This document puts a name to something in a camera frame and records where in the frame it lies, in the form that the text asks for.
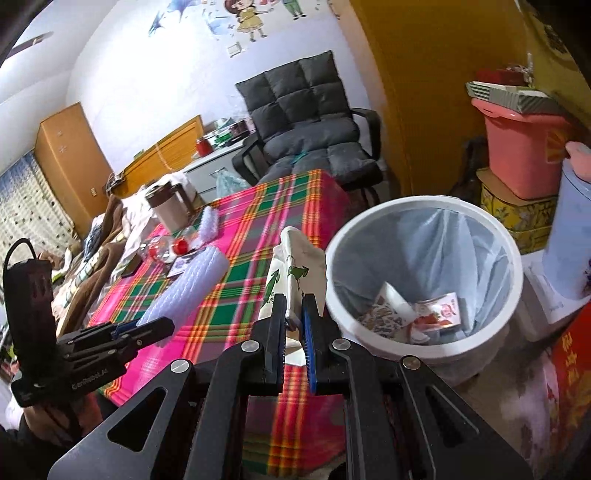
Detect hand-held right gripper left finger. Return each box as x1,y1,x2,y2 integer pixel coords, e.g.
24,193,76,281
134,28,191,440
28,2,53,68
48,293,289,480

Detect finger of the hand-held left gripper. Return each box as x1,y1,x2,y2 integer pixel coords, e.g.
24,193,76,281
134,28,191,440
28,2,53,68
58,318,145,354
68,316,176,371

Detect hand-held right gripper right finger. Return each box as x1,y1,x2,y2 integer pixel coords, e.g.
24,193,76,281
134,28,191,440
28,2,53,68
300,293,534,480

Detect small blue white carton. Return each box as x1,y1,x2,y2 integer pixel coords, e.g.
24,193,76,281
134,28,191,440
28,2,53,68
166,254,195,278

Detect clear bottle red cap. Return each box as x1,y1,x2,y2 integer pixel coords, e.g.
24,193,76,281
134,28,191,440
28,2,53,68
141,235,199,264

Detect white paper bag green arrows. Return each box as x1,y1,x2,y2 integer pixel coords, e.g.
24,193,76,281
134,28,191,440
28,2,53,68
259,226,328,333

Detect printed wrapper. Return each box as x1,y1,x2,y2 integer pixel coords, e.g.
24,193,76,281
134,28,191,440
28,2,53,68
358,281,416,337

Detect white foam fruit net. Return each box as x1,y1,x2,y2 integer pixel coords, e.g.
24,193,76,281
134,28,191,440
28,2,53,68
196,205,225,243

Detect red white milk carton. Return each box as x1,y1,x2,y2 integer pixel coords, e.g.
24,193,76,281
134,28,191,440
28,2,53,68
409,293,465,344

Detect white round waste bin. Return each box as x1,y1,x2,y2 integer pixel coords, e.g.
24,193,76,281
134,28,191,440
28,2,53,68
324,196,525,386

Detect person's left hand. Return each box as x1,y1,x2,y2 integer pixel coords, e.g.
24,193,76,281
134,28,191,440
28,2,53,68
18,392,100,450

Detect striped white cloth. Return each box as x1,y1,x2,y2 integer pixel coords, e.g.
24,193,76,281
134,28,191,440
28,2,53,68
65,256,109,291

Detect blue checked cloth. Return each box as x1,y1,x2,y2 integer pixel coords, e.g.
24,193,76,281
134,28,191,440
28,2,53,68
83,217,112,254

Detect blue white patterned curtain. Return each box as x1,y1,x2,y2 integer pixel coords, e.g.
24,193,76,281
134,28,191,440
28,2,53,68
0,152,77,259

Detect brown fleece blanket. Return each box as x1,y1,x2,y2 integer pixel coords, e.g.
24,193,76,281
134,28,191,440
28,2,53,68
60,198,134,333

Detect brown and white pitcher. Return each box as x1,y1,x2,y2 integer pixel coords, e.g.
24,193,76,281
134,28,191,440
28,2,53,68
144,181,197,232

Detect pink green plaid tablecloth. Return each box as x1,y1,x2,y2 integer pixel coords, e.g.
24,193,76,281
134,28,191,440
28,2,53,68
88,168,365,476

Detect translucent plastic bag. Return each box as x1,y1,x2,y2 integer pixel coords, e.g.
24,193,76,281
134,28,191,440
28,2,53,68
213,168,250,199

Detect white bedside cabinet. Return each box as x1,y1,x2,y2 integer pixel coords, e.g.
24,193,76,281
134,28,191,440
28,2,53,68
182,138,252,204

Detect translucent bin liner bag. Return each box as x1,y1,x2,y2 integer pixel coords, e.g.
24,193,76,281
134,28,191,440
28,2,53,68
330,203,513,352

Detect wooden bed headboard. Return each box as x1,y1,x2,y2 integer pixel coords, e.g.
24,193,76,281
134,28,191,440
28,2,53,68
108,114,206,199

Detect white box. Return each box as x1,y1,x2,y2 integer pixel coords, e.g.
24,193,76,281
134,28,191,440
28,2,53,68
512,251,591,342

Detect dark bag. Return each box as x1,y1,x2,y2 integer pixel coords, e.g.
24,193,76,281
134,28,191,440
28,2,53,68
450,136,488,199

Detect grey cushioned armchair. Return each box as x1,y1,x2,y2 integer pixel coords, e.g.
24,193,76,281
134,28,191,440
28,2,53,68
231,50,384,190

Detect yellow patterned box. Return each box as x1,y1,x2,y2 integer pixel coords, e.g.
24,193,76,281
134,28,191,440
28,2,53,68
478,168,559,252

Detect red gold printed bag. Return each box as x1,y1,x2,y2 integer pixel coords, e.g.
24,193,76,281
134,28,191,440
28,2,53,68
547,305,591,480

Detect large wooden wardrobe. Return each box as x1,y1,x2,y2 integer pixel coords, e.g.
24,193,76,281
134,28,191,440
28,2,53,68
346,0,583,199

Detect light blue canister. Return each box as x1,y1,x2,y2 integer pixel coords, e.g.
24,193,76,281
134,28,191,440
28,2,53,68
542,141,591,298

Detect pink plastic bucket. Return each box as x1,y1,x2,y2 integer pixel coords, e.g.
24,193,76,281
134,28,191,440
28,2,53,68
473,99,578,199

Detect striped gift box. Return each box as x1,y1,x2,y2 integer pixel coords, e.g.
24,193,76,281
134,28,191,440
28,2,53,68
465,65,571,116

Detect cartoon wall sticker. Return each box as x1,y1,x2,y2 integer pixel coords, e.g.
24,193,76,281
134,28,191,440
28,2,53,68
148,0,310,44

